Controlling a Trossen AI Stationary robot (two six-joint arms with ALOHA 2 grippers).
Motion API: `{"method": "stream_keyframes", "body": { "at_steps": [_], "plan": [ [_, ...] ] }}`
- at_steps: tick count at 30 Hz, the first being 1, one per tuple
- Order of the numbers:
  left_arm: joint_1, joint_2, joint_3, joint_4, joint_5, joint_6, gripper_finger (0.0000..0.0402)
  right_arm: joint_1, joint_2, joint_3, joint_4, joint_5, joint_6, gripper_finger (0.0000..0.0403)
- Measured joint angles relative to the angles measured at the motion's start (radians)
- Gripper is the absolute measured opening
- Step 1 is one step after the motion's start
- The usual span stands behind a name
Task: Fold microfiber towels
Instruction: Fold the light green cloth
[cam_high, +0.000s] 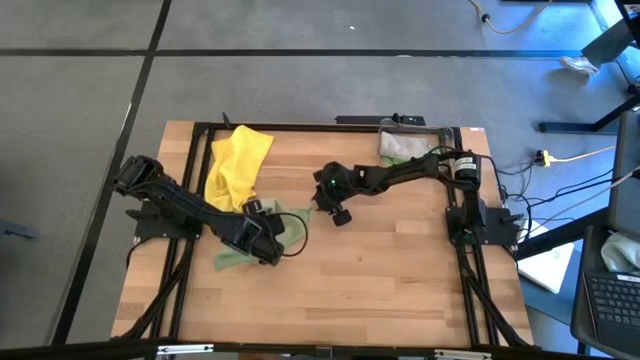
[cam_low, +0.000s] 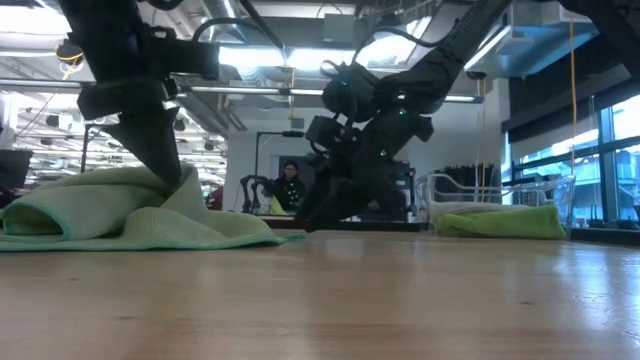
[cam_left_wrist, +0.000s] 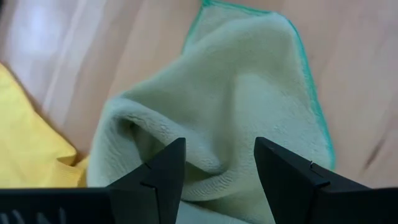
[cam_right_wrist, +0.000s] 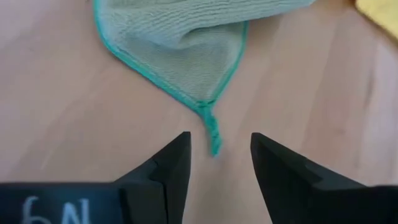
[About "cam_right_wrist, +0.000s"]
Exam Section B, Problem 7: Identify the yellow microfiber towel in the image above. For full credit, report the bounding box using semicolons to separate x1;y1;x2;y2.
354;0;398;42

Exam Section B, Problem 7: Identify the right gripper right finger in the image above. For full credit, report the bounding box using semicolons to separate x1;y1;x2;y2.
250;132;398;224

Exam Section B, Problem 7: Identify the pale green teal-edged towel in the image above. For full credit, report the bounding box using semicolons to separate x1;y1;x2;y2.
92;0;318;158

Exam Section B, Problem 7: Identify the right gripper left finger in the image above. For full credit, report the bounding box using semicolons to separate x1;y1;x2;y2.
0;131;192;224

